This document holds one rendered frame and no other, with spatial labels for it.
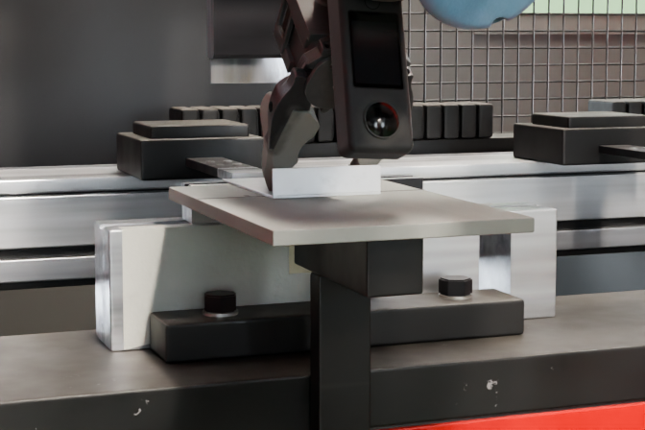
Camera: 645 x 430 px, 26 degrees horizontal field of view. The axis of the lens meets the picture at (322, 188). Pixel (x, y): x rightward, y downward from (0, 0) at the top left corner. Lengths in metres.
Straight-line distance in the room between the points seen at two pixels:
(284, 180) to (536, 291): 0.30
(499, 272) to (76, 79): 0.60
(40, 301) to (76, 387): 2.11
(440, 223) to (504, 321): 0.27
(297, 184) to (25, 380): 0.24
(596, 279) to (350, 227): 0.93
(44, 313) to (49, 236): 1.78
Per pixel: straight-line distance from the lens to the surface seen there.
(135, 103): 1.62
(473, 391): 1.07
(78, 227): 1.34
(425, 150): 1.61
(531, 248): 1.21
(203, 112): 1.51
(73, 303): 3.11
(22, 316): 3.11
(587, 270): 1.79
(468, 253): 1.18
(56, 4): 1.60
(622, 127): 1.50
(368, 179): 1.04
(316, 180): 1.03
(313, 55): 0.95
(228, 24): 1.12
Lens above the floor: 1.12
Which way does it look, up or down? 6 degrees down
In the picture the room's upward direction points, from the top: straight up
